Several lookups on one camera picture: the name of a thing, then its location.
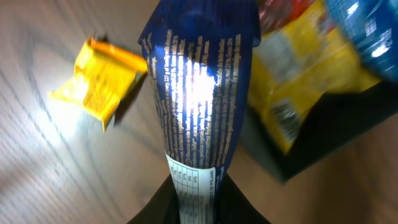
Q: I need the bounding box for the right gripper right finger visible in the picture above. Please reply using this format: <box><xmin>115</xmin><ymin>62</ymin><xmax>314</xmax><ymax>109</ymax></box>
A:
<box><xmin>216</xmin><ymin>175</ymin><xmax>271</xmax><ymax>224</ymax></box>

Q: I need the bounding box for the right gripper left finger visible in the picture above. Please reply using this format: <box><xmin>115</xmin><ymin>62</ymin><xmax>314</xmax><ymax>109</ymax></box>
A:
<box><xmin>127</xmin><ymin>175</ymin><xmax>180</xmax><ymax>224</ymax></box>

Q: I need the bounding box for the dark green box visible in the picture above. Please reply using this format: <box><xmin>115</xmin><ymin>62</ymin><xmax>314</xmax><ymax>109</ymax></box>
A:
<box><xmin>240</xmin><ymin>81</ymin><xmax>397</xmax><ymax>183</ymax></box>

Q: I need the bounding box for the small yellow cracker packet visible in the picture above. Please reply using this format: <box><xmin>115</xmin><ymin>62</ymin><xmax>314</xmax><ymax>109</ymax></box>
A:
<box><xmin>48</xmin><ymin>37</ymin><xmax>147</xmax><ymax>131</ymax></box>

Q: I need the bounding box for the yellow Hacks candy bag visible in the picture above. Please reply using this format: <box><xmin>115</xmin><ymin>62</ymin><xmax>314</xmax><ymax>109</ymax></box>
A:
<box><xmin>248</xmin><ymin>1</ymin><xmax>380</xmax><ymax>154</ymax></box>

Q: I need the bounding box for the dark blue chocolate bar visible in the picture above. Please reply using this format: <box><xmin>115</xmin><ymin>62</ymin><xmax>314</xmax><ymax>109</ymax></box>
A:
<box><xmin>138</xmin><ymin>0</ymin><xmax>261</xmax><ymax>223</ymax></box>

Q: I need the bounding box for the red Hacks candy bag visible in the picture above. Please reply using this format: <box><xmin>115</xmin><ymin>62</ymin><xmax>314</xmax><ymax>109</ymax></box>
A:
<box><xmin>257</xmin><ymin>0</ymin><xmax>314</xmax><ymax>35</ymax></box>

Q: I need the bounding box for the blue Oreo cookie pack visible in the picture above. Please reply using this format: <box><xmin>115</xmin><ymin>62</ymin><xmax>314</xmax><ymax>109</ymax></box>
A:
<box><xmin>324</xmin><ymin>0</ymin><xmax>397</xmax><ymax>82</ymax></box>

